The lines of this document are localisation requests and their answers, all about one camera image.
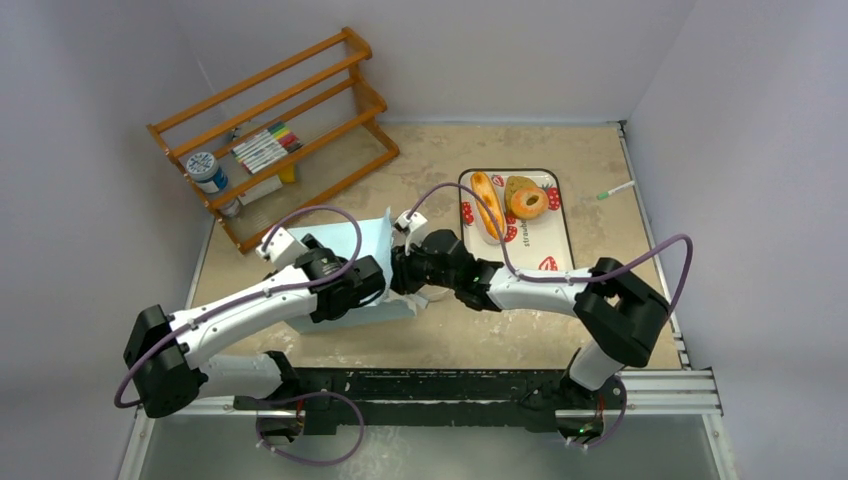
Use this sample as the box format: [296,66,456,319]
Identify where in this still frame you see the white strawberry enamel tray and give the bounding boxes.
[458,168,574,271]

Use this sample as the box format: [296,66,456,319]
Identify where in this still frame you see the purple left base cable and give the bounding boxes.
[254,389,368,468]

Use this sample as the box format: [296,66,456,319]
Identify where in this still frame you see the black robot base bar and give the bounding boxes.
[234,368,627,449]

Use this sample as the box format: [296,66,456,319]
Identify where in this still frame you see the blue lid white jar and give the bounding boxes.
[185,152,229,194]

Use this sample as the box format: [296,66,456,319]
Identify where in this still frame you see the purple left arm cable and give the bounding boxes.
[112,205,364,409]

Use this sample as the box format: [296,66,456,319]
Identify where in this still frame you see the white blue paper bag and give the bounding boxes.
[284,207,429,336]

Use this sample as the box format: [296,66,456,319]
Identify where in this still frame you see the orange wooden shelf rack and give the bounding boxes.
[147,27,400,253]

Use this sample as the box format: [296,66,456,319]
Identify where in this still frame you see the round orange fake bun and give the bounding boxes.
[508,187,549,220]

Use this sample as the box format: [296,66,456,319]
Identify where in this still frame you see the yellow small bottle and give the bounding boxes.
[277,164,297,184]

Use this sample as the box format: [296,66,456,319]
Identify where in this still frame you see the white flat box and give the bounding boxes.
[238,176,283,205]

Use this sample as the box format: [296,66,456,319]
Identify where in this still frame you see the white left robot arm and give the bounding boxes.
[114,247,387,418]

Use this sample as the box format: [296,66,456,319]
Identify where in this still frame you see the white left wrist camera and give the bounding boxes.
[255,227,308,269]

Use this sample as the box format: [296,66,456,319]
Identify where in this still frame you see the set of coloured markers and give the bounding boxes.
[231,121,302,174]

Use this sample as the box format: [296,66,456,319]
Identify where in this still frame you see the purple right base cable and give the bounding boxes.
[563,390,631,452]

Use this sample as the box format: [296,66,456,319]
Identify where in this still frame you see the brown fake bread slice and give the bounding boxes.
[504,175,538,214]

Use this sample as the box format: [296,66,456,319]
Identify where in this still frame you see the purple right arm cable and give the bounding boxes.
[405,182,696,323]

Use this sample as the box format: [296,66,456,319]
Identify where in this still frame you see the long orange fake bread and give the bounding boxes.
[469,171,507,245]

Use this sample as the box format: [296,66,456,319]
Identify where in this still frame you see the green cap white marker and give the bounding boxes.
[596,180,635,200]

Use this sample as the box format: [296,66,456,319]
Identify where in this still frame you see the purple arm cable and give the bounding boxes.
[405,182,696,323]
[112,205,364,409]

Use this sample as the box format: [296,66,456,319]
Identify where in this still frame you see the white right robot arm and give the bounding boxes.
[391,230,671,407]

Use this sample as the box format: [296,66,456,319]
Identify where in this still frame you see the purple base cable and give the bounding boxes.
[254,389,368,468]
[563,390,631,452]

